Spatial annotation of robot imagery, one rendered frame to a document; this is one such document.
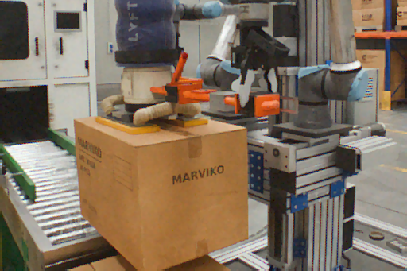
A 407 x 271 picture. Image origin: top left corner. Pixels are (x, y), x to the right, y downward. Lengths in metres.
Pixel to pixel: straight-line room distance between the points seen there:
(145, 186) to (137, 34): 0.51
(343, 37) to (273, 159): 0.50
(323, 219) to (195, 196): 0.85
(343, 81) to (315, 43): 0.36
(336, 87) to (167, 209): 0.72
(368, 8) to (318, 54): 7.59
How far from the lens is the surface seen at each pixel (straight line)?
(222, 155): 1.39
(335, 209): 2.12
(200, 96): 1.22
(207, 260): 1.71
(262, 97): 1.02
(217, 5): 1.88
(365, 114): 2.10
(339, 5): 1.49
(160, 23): 1.48
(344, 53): 1.52
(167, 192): 1.31
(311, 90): 1.60
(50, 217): 2.26
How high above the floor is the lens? 1.35
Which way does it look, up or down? 5 degrees down
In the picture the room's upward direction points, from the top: straight up
